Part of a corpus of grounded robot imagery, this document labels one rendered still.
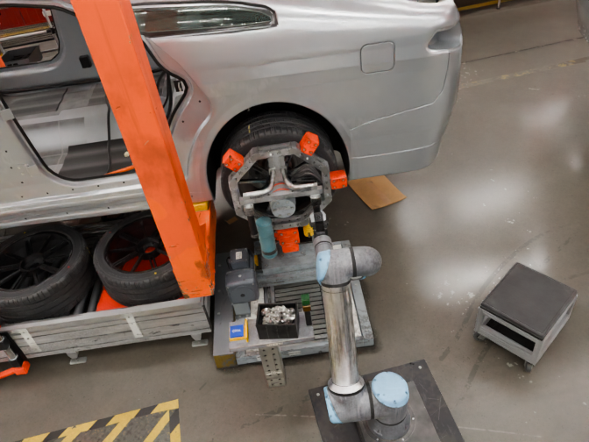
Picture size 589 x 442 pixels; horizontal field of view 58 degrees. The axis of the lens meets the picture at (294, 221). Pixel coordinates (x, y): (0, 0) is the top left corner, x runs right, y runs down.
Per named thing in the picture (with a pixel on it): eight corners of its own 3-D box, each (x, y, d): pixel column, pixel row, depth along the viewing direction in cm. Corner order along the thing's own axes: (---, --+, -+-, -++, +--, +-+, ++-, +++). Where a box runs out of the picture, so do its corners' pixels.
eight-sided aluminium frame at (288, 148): (332, 215, 311) (325, 136, 275) (334, 222, 306) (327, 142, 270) (240, 228, 311) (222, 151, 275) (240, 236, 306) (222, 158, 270)
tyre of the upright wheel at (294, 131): (336, 106, 293) (216, 111, 288) (343, 128, 275) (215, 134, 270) (330, 199, 336) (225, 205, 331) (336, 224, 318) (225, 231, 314)
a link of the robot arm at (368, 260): (384, 241, 200) (362, 259, 267) (351, 245, 200) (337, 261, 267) (388, 272, 198) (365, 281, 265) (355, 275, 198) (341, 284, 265)
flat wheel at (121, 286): (195, 221, 369) (186, 195, 353) (221, 285, 321) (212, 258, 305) (100, 253, 354) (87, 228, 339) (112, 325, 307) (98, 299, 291)
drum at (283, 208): (294, 192, 298) (291, 172, 288) (298, 217, 282) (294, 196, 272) (269, 196, 298) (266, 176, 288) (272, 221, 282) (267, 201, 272)
